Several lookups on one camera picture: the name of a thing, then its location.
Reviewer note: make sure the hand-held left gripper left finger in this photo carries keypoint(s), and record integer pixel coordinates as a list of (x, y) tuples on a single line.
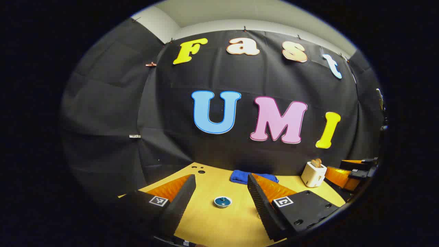
[(178, 202)]

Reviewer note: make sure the red clip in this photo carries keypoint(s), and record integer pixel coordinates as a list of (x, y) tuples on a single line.
[(151, 64)]

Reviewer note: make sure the grey metal stand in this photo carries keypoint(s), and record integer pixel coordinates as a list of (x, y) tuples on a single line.
[(379, 96)]

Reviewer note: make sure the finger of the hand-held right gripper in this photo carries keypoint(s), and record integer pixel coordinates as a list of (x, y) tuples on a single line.
[(358, 164), (339, 176)]

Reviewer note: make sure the toast slice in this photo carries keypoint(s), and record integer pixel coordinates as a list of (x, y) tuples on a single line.
[(316, 162)]

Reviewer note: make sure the black backdrop cloth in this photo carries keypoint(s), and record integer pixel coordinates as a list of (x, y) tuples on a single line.
[(219, 147)]

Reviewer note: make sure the white metal clip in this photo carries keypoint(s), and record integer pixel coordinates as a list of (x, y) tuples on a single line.
[(134, 136)]

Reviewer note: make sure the blue folded towel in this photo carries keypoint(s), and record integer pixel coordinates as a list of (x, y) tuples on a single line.
[(240, 175)]

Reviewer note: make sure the white toaster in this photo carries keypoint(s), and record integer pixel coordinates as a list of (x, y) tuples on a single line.
[(312, 175)]

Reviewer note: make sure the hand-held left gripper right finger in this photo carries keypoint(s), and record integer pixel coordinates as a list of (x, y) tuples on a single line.
[(262, 206)]

